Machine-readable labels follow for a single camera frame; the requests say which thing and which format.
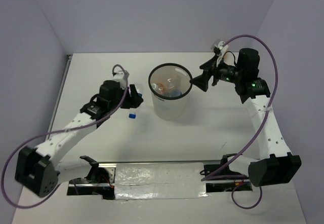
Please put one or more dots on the white bin with black rim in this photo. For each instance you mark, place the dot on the white bin with black rim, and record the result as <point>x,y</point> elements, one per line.
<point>170,108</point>

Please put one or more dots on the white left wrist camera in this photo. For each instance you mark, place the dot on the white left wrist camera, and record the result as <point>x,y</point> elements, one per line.
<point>121,77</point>

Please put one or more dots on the silver foil tape panel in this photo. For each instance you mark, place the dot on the silver foil tape panel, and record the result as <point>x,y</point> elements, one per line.
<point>159,181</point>

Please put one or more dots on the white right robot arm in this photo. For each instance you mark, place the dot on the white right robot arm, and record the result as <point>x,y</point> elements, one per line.
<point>276,164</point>

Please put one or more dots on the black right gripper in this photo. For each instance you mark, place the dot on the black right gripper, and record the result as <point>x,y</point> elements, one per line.
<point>202,81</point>

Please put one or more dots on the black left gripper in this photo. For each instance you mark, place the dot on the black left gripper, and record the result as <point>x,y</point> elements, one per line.
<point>135,100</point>

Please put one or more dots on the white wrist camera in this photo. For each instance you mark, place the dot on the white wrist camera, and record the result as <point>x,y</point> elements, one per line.
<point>121,77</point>
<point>221,50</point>

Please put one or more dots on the blue cap pepsi water bottle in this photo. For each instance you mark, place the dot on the blue cap pepsi water bottle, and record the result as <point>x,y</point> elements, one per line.
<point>135,96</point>

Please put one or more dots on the blue label white cap bottle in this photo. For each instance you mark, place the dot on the blue label white cap bottle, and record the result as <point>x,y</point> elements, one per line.
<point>172,85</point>

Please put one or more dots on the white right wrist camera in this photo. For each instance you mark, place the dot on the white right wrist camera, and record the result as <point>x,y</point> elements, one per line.
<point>221,50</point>

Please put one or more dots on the orange bottle with label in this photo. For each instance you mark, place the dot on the orange bottle with label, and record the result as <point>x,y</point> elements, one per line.
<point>217,46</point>

